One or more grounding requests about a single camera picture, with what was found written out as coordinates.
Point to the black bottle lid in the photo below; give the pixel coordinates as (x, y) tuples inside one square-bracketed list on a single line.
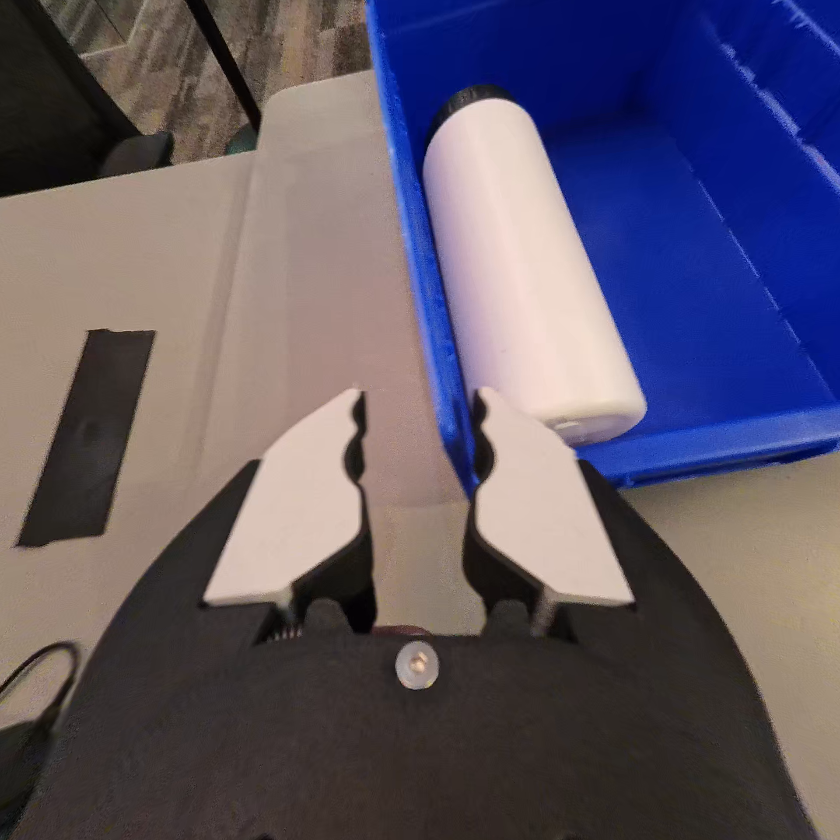
[(469, 98)]

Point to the blue plastic bin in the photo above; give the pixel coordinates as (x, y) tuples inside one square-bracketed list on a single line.
[(689, 295)]

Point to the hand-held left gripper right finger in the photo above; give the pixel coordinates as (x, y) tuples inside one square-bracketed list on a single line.
[(544, 525)]

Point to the black tape strip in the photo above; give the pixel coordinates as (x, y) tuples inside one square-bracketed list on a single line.
[(85, 446)]

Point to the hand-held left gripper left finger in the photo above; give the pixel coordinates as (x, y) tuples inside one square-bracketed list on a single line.
[(295, 518)]

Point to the white plastic bottle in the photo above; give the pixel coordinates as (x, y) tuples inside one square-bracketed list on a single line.
[(518, 262)]

